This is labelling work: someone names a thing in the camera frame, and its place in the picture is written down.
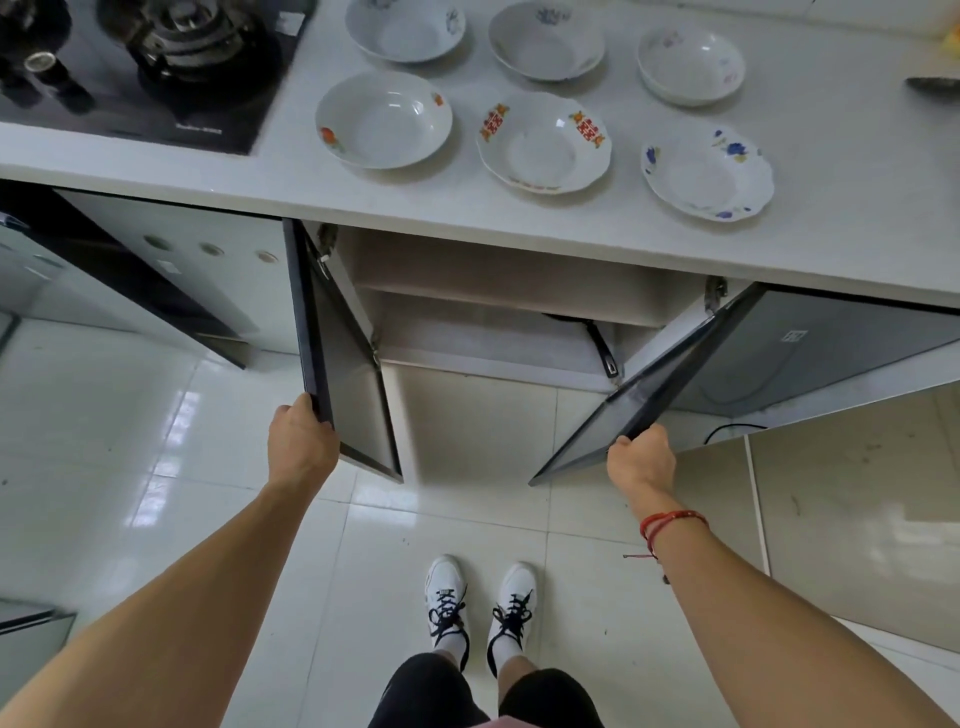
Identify person's right hand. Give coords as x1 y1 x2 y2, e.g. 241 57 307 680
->
604 424 679 520

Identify person's left hand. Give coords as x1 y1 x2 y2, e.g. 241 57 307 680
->
266 392 343 502

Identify grey cabinet door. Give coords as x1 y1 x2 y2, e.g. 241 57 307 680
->
527 281 769 488
669 283 960 421
281 217 406 484

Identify grey kitchen cabinet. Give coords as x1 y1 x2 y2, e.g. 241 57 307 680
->
0 178 960 489

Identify scalloped blue flower plate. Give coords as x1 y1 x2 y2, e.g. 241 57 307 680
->
640 123 776 226

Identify scalloped red pattern plate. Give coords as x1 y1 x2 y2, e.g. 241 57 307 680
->
476 90 613 197

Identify large orange flower plate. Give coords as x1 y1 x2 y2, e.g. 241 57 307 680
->
314 69 455 172

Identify small white plate pink flowers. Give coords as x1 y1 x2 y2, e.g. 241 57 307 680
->
635 25 748 108

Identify small pink flower plate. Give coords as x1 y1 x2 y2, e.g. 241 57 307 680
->
344 0 468 65

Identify blue pink flower plate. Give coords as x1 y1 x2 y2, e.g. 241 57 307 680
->
487 0 607 83

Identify person's right forearm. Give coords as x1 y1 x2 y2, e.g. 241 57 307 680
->
637 487 955 728

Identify person's left forearm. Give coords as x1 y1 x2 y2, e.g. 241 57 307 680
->
0 476 331 728

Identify white stone countertop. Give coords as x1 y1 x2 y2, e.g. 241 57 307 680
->
0 0 960 311

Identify white sneaker black laces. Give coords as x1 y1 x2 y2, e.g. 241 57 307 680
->
486 561 540 678
423 554 472 674

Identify grey built-in appliance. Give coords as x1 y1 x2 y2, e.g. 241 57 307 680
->
0 179 303 371

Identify black glass gas stove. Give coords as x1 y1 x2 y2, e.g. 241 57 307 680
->
0 0 318 158

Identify red string bracelet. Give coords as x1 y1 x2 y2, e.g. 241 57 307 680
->
623 509 711 586

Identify black power cable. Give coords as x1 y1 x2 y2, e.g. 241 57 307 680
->
702 422 771 446

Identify black pan handle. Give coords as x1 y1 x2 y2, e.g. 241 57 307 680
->
541 310 625 381

